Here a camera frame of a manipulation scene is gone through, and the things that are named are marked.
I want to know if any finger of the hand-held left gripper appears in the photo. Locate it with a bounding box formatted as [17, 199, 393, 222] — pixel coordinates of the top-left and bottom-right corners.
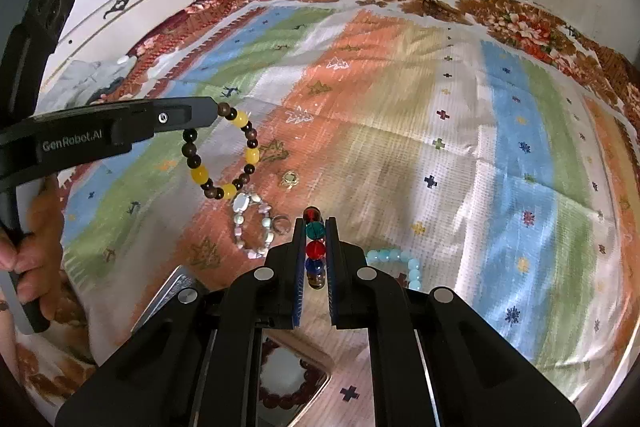
[116, 97, 225, 146]

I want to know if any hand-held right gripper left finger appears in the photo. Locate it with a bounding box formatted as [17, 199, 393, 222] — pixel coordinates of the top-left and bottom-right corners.
[55, 218, 308, 427]

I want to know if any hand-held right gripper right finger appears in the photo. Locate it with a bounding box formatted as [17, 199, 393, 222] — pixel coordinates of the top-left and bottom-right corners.
[326, 217, 584, 427]

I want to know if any multicolour glass bead bracelet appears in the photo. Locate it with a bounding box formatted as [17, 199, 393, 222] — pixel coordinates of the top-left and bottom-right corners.
[303, 206, 328, 291]

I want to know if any yellow and brown bead bracelet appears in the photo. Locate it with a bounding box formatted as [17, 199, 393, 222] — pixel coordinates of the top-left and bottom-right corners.
[181, 103, 261, 200]

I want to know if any silver mirrored jewelry tray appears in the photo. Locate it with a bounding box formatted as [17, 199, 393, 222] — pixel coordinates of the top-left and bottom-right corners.
[131, 264, 334, 427]

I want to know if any person's left hand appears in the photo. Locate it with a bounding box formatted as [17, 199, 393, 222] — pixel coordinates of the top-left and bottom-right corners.
[0, 174, 64, 320]

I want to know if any grey crumpled cloth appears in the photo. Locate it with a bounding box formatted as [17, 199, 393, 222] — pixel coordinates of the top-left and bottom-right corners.
[42, 56, 137, 114]

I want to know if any striped patterned blanket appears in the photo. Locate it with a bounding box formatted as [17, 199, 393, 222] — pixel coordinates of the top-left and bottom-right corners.
[59, 3, 637, 427]

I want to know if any light blue bead bracelet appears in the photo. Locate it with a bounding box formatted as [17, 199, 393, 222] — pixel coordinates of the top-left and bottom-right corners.
[366, 248, 424, 292]

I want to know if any white and pink stone bracelet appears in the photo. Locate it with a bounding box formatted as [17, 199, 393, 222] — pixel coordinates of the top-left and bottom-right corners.
[232, 192, 278, 259]

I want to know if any dark red bead bracelet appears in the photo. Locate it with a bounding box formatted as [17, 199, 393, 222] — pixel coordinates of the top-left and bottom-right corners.
[259, 339, 327, 411]

